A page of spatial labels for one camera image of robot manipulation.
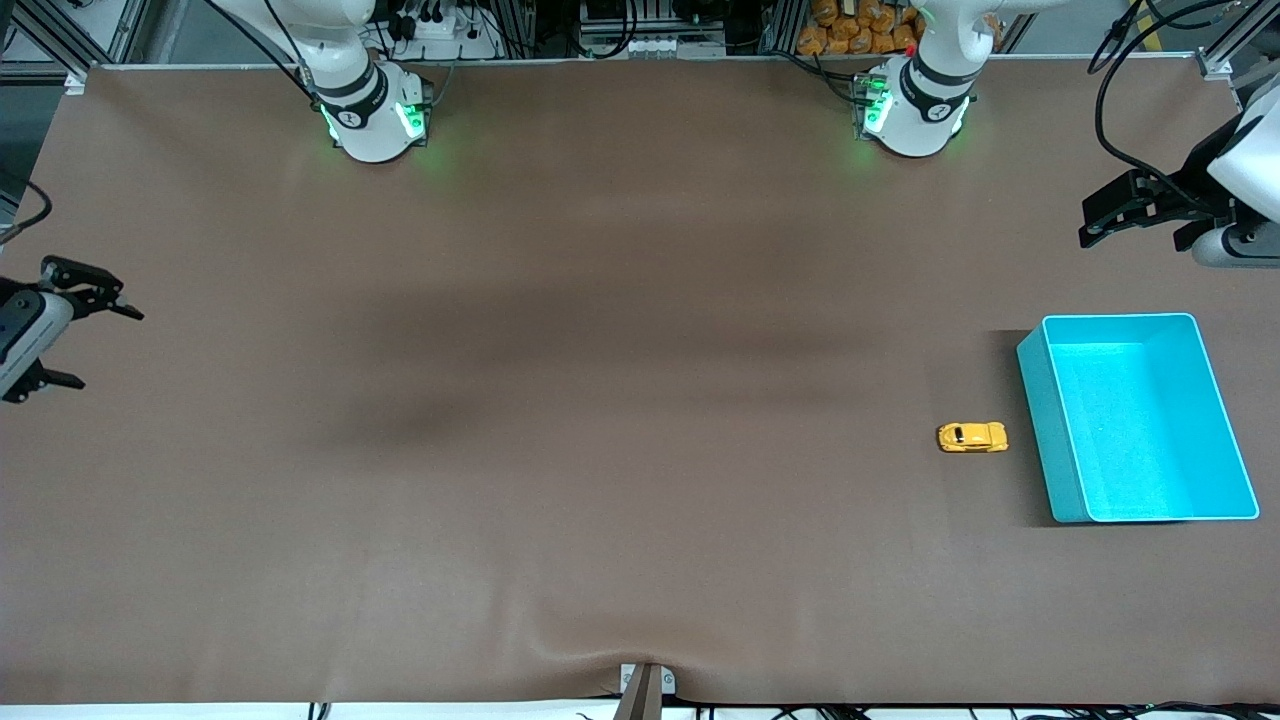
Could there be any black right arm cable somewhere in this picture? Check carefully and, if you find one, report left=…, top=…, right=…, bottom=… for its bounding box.
left=0, top=180, right=54, bottom=247

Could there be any metal table edge bracket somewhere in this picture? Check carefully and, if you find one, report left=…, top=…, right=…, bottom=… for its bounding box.
left=619, top=662, right=677, bottom=720

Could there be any teal plastic storage bin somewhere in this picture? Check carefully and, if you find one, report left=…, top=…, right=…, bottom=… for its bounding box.
left=1017, top=313, right=1261, bottom=524

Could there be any brown table mat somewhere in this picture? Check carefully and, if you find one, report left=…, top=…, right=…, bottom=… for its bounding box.
left=0, top=58, right=1280, bottom=707

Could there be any aluminium frame profile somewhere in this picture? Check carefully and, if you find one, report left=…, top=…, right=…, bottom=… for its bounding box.
left=0, top=0, right=151, bottom=81
left=1195, top=0, right=1280, bottom=81

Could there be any white power strip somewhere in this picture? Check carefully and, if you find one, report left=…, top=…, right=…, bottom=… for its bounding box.
left=385, top=10, right=501, bottom=62

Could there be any yellow beetle toy car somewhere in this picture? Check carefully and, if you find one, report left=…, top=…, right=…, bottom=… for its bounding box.
left=937, top=421, right=1010, bottom=454

